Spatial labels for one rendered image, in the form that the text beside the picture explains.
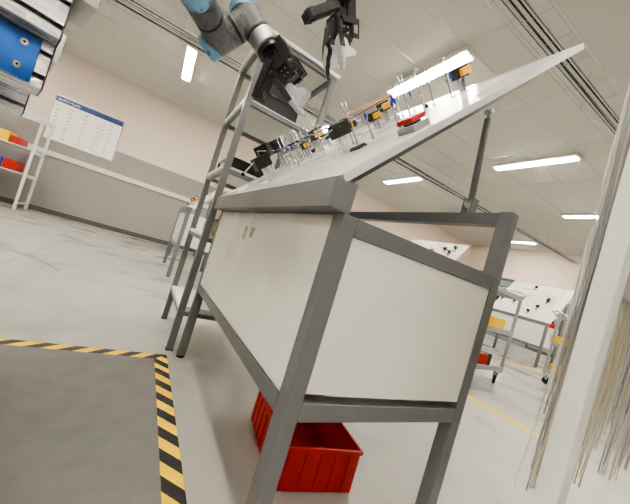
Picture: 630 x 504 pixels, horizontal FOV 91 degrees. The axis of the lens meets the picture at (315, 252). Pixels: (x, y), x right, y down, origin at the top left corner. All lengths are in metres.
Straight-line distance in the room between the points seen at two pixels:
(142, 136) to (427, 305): 8.10
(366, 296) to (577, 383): 0.37
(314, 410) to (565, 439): 0.42
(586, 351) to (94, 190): 8.36
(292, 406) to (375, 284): 0.31
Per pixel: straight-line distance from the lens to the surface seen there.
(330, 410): 0.75
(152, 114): 8.66
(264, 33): 1.04
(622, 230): 0.64
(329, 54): 1.11
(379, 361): 0.79
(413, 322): 0.82
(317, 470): 1.17
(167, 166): 8.44
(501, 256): 1.06
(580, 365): 0.62
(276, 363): 0.74
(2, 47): 0.85
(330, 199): 0.62
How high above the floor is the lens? 0.69
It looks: 2 degrees up
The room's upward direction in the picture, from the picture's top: 17 degrees clockwise
